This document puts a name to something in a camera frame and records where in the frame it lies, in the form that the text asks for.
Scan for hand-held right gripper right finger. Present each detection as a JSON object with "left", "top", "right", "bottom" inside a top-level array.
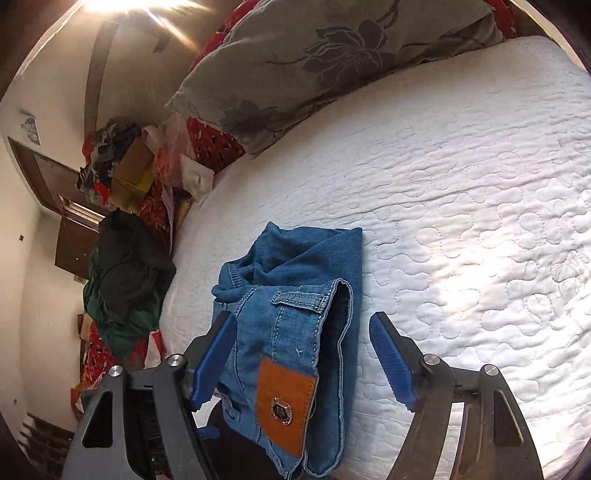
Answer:
[{"left": 369, "top": 311, "right": 544, "bottom": 480}]

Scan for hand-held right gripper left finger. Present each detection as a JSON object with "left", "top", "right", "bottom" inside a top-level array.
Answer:
[{"left": 60, "top": 311, "right": 238, "bottom": 480}]

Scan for blue denim pants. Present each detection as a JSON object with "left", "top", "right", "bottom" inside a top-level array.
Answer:
[{"left": 211, "top": 222, "right": 365, "bottom": 478}]

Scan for dark green clothing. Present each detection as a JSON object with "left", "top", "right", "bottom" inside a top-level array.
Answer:
[{"left": 83, "top": 210, "right": 177, "bottom": 361}]

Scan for white quilted mattress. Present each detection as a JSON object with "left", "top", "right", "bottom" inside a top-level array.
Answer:
[{"left": 154, "top": 34, "right": 591, "bottom": 480}]

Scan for white flat packet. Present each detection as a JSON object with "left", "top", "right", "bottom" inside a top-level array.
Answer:
[{"left": 179, "top": 154, "right": 215, "bottom": 199}]

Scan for orange plastic bag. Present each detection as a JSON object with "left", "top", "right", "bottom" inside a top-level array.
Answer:
[{"left": 143, "top": 115, "right": 190, "bottom": 188}]

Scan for yellow cardboard box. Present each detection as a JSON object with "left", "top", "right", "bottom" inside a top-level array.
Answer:
[{"left": 111, "top": 137, "right": 155, "bottom": 206}]

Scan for red floral bolster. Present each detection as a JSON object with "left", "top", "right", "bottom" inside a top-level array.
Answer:
[{"left": 76, "top": 0, "right": 518, "bottom": 411}]

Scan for cardboard box with clothes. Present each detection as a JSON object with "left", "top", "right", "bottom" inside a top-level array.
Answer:
[{"left": 76, "top": 117, "right": 141, "bottom": 208}]

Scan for brown wooden door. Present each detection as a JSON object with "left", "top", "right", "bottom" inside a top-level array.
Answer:
[{"left": 7, "top": 136, "right": 112, "bottom": 278}]

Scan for grey floral pillow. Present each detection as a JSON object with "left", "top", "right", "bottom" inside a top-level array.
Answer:
[{"left": 166, "top": 0, "right": 506, "bottom": 158}]

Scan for wall poster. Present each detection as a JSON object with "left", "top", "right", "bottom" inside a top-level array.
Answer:
[{"left": 18, "top": 110, "right": 41, "bottom": 145}]

